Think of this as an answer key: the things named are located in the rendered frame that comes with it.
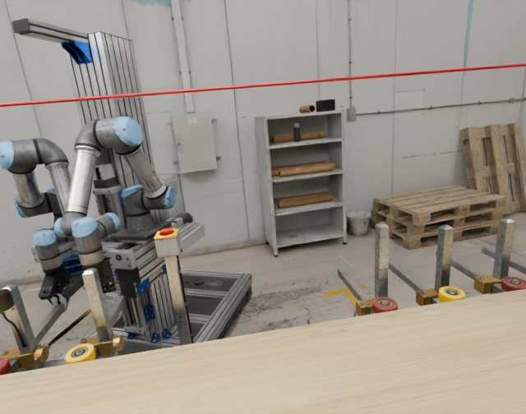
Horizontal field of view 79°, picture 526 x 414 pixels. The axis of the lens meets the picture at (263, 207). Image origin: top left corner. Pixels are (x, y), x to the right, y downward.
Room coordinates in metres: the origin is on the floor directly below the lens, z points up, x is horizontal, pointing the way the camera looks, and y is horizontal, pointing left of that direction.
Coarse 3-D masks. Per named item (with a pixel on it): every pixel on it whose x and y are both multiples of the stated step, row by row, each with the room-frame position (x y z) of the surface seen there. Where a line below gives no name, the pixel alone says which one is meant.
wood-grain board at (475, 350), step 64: (384, 320) 0.88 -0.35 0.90; (448, 320) 0.85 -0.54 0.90; (512, 320) 0.82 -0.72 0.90; (0, 384) 0.75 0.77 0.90; (64, 384) 0.72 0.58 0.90; (128, 384) 0.70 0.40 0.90; (192, 384) 0.69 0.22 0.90; (256, 384) 0.67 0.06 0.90; (320, 384) 0.65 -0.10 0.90; (384, 384) 0.63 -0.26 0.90; (448, 384) 0.62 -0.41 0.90; (512, 384) 0.60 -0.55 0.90
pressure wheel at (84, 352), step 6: (72, 348) 0.87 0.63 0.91; (78, 348) 0.87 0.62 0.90; (84, 348) 0.86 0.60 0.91; (90, 348) 0.86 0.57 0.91; (72, 354) 0.84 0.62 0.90; (78, 354) 0.84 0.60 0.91; (84, 354) 0.83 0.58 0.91; (90, 354) 0.84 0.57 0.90; (66, 360) 0.82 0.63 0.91; (72, 360) 0.81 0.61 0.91; (78, 360) 0.81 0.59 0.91; (84, 360) 0.82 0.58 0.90; (90, 360) 0.83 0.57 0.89
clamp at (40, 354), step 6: (12, 348) 0.94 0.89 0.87; (18, 348) 0.94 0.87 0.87; (36, 348) 0.93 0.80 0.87; (42, 348) 0.93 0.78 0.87; (12, 354) 0.91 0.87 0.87; (18, 354) 0.91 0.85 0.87; (24, 354) 0.91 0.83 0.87; (30, 354) 0.90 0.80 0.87; (36, 354) 0.91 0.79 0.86; (42, 354) 0.92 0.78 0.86; (48, 354) 0.95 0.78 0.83; (18, 360) 0.90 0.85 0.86; (24, 360) 0.90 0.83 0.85; (30, 360) 0.90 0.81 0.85; (36, 360) 0.90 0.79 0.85; (42, 360) 0.91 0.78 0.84; (24, 366) 0.90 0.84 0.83; (30, 366) 0.90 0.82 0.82
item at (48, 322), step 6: (54, 306) 1.21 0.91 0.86; (60, 306) 1.21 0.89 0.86; (54, 312) 1.17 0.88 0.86; (60, 312) 1.19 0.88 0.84; (48, 318) 1.13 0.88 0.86; (54, 318) 1.14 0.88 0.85; (42, 324) 1.08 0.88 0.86; (48, 324) 1.10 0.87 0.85; (36, 330) 1.05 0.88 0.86; (42, 330) 1.05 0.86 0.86; (36, 336) 1.02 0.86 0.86; (42, 336) 1.04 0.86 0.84; (36, 342) 1.01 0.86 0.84; (12, 360) 0.90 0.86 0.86; (12, 366) 0.87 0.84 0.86; (18, 366) 0.89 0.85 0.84; (12, 372) 0.86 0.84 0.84
